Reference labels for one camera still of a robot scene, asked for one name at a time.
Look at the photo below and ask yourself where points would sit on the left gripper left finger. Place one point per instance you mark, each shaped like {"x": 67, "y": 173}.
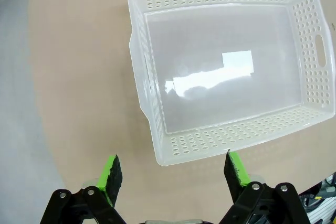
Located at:
{"x": 78, "y": 205}

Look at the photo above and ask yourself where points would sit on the white perforated plastic basket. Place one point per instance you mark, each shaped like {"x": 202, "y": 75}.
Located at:
{"x": 223, "y": 51}

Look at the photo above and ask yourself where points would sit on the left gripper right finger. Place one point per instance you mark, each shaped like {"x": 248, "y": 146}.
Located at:
{"x": 262, "y": 205}

